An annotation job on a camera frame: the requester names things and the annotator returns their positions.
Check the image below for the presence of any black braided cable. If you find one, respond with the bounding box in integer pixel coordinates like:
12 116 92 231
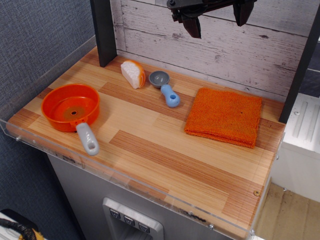
0 217 37 240

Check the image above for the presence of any folded orange cloth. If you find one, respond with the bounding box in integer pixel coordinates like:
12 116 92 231
184 87 262 149

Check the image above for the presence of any dark right vertical post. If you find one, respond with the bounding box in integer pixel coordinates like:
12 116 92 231
278 6 320 124

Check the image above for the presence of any grey toy fridge front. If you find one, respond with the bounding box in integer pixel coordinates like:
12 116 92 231
48 155 228 240

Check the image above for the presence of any dark vertical post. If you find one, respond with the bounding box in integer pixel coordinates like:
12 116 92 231
90 0 118 67
278 6 320 124

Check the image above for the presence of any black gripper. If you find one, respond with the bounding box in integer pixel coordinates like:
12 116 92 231
166 0 256 39

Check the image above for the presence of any orange pot with grey handle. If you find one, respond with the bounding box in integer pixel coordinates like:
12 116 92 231
41 83 100 156

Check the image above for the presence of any toy salmon sushi piece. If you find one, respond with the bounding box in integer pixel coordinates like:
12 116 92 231
120 60 146 89

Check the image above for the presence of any white toy sink counter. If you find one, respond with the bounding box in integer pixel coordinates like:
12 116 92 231
270 93 320 202

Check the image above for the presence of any silver dispenser button panel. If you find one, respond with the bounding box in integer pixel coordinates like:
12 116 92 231
102 197 165 240

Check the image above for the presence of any grey scoop with blue handle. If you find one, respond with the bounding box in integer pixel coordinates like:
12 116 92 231
148 70 181 108

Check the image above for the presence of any dark left vertical post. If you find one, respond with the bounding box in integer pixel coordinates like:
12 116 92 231
90 0 118 67

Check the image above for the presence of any clear acrylic table guard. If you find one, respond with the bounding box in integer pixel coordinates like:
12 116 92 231
0 29 289 240

